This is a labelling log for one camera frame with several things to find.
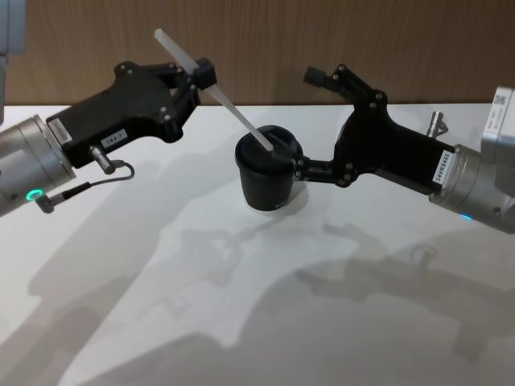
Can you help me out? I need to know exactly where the silver right gripper cable plug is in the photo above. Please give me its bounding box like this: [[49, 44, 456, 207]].
[[427, 111, 450, 140]]

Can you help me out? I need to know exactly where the black paper cup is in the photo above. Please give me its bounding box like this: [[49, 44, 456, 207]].
[[238, 158, 295, 215]]

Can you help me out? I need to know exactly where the black plastic cup lid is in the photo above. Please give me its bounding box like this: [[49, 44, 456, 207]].
[[233, 125, 305, 177]]

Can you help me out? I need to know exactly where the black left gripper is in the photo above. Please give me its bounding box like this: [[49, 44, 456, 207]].
[[45, 57, 219, 170]]

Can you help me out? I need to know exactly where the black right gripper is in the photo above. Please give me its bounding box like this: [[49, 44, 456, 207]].
[[294, 63, 456, 198]]

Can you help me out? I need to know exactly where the grey metal post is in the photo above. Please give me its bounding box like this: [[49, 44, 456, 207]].
[[0, 0, 27, 126]]

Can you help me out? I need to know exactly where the white plastic straw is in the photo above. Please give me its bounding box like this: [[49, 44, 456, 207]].
[[153, 27, 276, 154]]

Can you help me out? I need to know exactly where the thin dark left gripper cable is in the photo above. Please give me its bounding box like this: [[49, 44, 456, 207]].
[[34, 145, 135, 212]]

